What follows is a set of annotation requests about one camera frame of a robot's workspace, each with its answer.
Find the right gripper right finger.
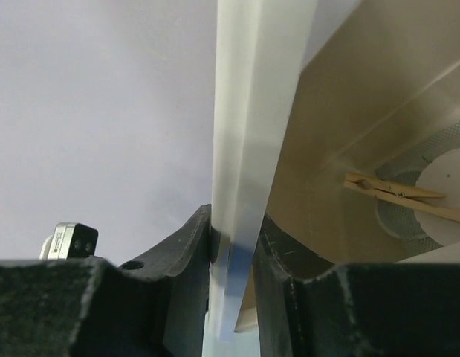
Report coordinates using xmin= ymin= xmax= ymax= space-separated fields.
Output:
xmin=253 ymin=215 xmax=334 ymax=356

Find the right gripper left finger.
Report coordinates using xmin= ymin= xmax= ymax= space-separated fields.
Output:
xmin=120 ymin=205 xmax=211 ymax=356

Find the wooden test tube clamp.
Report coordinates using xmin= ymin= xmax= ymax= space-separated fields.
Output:
xmin=343 ymin=173 xmax=460 ymax=223

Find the wire gauze with ceramic centre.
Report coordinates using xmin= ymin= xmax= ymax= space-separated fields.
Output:
xmin=375 ymin=121 xmax=460 ymax=256

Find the beige plastic storage bin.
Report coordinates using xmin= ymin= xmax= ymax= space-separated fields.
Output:
xmin=233 ymin=0 xmax=460 ymax=334

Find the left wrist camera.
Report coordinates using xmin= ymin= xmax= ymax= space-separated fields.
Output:
xmin=39 ymin=222 xmax=98 ymax=260

